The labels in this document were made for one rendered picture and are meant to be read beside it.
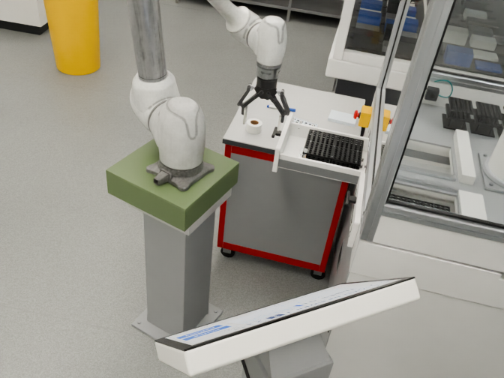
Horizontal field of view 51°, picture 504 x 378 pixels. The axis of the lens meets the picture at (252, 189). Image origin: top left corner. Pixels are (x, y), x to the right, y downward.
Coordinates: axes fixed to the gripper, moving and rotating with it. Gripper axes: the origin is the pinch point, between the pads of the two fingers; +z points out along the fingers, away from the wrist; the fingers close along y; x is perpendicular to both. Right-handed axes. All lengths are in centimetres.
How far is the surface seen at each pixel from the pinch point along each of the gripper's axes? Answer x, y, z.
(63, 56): 165, -186, 79
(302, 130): 13.7, 15.0, 7.7
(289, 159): -10.2, 13.9, 6.6
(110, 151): 81, -109, 95
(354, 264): -53, 43, 11
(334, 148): 0.4, 29.2, 5.0
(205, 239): -28, -12, 40
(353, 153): 0.3, 36.8, 5.1
